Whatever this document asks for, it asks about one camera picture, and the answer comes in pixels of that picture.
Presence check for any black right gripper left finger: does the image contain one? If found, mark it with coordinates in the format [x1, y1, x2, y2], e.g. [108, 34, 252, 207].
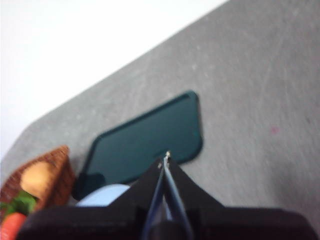
[17, 156, 165, 240]

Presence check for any light blue plate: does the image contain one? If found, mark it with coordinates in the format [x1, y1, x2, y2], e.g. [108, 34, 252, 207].
[74, 183, 131, 207]

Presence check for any yellow potato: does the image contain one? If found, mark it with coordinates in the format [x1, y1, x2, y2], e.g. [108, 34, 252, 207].
[20, 161, 58, 198]

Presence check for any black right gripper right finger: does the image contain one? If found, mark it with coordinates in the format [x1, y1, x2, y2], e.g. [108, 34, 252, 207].
[163, 151, 320, 240]

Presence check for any dark cutting board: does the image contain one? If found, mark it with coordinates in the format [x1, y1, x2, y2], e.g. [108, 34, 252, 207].
[72, 90, 204, 201]

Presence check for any orange carrot with green leaves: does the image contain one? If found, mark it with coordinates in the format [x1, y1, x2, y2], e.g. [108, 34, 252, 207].
[0, 191, 38, 240]

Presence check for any brown wicker basket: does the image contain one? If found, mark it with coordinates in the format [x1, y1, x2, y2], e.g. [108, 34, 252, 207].
[0, 144, 76, 221]

